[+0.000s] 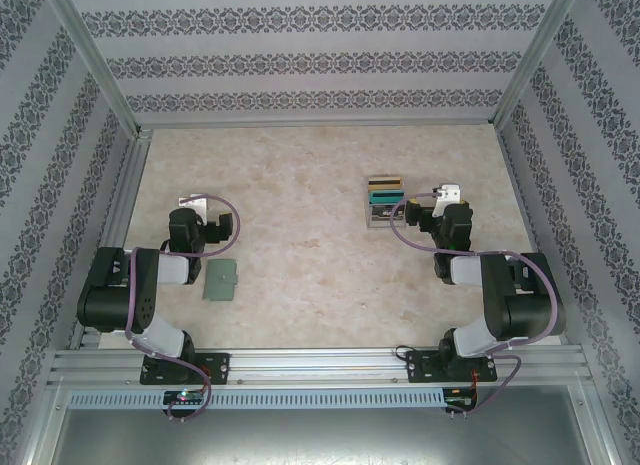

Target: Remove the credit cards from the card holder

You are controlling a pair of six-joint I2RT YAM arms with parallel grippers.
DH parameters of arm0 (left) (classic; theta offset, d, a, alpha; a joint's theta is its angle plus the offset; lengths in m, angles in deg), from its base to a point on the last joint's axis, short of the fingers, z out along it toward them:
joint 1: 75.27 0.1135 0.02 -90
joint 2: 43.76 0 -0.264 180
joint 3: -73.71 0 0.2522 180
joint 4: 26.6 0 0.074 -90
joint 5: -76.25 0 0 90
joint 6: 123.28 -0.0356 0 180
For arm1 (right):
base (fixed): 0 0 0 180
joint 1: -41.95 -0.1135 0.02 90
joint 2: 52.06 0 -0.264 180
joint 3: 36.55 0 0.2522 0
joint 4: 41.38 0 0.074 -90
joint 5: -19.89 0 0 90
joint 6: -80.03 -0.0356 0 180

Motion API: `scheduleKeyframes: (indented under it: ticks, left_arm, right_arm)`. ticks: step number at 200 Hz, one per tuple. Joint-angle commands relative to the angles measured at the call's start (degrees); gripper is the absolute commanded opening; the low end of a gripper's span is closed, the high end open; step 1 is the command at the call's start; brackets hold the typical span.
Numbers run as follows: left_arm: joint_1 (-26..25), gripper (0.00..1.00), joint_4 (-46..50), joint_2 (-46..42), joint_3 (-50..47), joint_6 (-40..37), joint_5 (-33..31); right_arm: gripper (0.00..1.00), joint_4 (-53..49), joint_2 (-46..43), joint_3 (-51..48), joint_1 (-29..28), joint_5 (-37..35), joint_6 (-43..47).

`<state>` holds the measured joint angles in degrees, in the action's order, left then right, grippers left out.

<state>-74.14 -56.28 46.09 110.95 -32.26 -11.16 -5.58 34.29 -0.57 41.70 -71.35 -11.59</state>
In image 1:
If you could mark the green leather card holder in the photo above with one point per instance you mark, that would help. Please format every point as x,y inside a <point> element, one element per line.
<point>220,282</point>

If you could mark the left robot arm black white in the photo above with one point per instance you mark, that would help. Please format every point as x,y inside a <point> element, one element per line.
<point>115,295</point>

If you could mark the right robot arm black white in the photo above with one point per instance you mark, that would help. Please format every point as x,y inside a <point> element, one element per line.
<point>525,305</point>

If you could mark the black card white print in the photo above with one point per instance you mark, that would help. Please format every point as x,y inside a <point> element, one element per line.
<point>381,212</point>

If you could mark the teal card black stripe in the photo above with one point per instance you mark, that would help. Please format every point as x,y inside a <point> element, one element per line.
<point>382,197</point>

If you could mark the left circuit board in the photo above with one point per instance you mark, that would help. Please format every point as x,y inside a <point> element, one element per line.
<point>182,397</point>

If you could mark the circuit board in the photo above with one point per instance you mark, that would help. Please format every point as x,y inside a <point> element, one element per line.
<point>460,402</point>
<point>182,397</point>

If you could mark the right circuit board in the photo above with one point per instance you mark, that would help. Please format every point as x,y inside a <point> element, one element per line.
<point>460,402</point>

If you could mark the grey metal sheet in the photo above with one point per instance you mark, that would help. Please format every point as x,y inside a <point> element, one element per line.
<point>320,435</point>

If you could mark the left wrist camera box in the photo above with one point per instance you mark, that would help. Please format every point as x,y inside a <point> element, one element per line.
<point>195,203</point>

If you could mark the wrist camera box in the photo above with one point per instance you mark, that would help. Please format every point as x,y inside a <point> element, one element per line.
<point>446,195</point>
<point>195,203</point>

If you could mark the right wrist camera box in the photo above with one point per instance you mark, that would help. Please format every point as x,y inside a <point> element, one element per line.
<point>446,195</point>

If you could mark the aluminium side rail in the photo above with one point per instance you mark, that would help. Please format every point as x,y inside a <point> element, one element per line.
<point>127,185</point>
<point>512,185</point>

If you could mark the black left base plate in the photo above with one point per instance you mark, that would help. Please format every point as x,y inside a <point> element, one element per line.
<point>217,367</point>

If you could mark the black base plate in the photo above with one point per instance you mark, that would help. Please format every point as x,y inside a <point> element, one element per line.
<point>217,367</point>
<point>420,367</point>

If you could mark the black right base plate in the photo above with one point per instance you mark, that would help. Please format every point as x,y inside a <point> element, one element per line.
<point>420,367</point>

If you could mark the thin aluminium wall rail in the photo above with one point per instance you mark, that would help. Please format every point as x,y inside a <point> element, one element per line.
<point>320,124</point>

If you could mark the aluminium corner post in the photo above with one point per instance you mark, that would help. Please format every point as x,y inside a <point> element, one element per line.
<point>532,60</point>
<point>100,60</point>

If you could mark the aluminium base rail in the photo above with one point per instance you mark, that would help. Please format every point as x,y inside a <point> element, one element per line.
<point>320,365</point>

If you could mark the aluminium frame beam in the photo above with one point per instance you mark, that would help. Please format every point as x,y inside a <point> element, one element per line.
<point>597,425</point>
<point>40,425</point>

